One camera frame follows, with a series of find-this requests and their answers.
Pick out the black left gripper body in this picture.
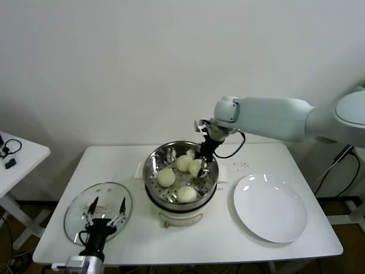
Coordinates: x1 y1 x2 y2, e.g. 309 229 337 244
79 218 117 257

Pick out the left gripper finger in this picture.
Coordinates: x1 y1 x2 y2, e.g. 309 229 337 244
107 196 127 229
82 196 99 228

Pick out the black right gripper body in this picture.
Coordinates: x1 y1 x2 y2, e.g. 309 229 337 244
198 133 222 163

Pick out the white steamed baozi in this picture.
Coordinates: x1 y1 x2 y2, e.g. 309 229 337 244
176 185 198 204
157 168 176 188
188 159 204 177
176 155 192 173

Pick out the perforated steel steamer basket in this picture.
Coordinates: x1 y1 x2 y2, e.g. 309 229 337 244
142 140 220 211

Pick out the round glass pot lid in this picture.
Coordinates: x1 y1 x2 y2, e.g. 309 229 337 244
63 182 133 247

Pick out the white rectangular work table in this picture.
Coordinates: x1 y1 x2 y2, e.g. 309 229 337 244
33 142 344 266

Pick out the white electric cooker base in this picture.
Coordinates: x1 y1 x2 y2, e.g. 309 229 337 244
134 161 228 229

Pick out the large white round plate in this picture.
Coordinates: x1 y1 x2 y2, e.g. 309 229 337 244
233 173 309 244

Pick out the small white side table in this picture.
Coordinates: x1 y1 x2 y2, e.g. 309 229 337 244
0 131 51 252

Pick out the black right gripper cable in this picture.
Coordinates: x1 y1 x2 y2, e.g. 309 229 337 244
212 130 246 159

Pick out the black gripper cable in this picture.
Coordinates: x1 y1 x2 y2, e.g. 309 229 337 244
212 130 246 159
74 230 88 246

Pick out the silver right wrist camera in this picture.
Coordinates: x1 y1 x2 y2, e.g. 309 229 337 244
194 119 208 135

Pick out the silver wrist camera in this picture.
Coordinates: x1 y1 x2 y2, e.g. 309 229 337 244
67 256 90 271
194 119 208 135

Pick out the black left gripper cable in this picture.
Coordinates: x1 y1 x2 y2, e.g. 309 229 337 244
74 230 88 246

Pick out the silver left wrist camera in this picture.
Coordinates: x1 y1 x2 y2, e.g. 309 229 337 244
67 256 90 271

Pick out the black headset with cable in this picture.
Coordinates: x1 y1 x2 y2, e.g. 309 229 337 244
0 139 23 160

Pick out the black floor cable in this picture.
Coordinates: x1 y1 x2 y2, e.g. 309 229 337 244
313 146 360 198

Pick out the white stand frame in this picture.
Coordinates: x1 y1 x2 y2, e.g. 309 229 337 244
325 196 365 226

